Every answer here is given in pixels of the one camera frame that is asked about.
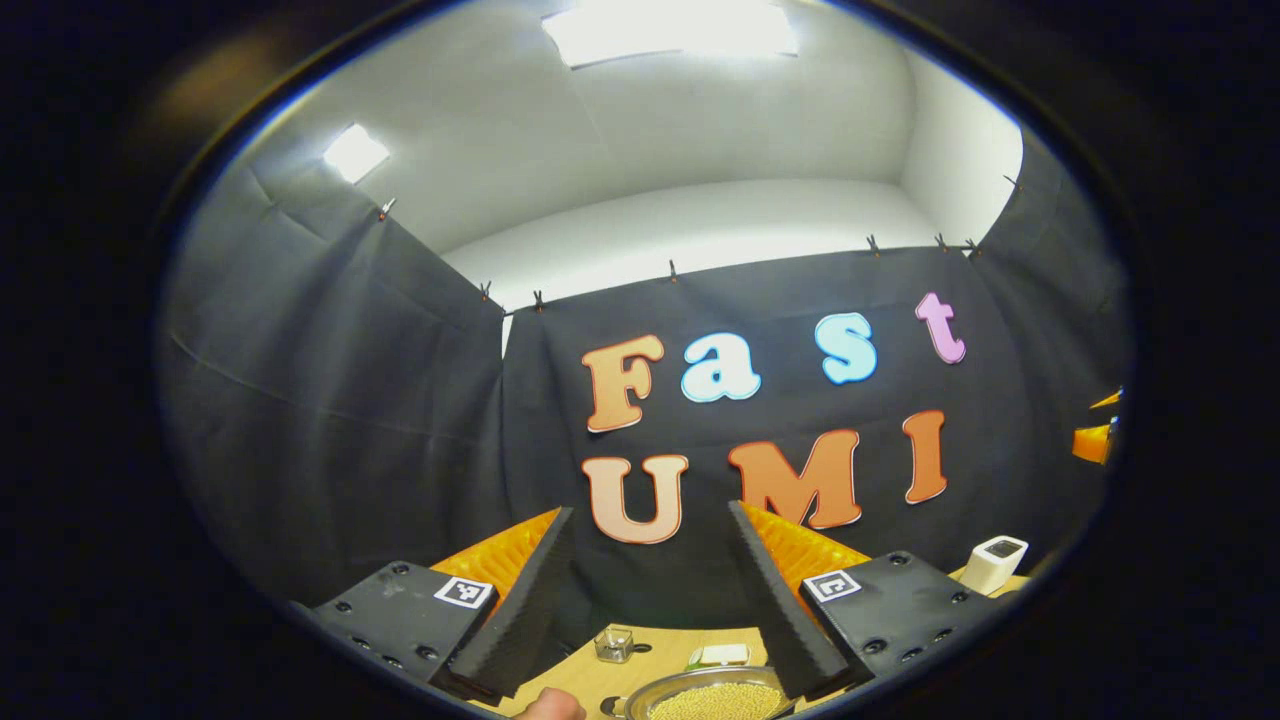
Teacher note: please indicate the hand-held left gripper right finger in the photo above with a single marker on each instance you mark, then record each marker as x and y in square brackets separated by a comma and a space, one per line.
[775, 610]

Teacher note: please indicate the black backdrop cloth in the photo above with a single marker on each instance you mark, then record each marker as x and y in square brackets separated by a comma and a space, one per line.
[350, 400]

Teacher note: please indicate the pile of soybeans in pot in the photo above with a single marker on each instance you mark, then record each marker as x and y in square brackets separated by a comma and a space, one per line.
[715, 703]

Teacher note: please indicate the white toaster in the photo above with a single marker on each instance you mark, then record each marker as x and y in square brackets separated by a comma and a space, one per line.
[985, 570]

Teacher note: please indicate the ceiling light panel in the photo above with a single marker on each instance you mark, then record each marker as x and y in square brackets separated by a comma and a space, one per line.
[355, 153]
[670, 30]

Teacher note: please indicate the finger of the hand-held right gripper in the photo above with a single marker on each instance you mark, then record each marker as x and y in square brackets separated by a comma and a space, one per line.
[1092, 444]

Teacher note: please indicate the sandwich on small plate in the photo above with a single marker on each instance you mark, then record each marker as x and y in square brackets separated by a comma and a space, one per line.
[720, 656]

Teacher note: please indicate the row of small cloth clips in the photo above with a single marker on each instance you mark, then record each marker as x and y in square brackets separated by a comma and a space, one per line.
[673, 271]

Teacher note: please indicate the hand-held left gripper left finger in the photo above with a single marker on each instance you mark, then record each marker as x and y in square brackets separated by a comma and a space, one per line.
[525, 600]

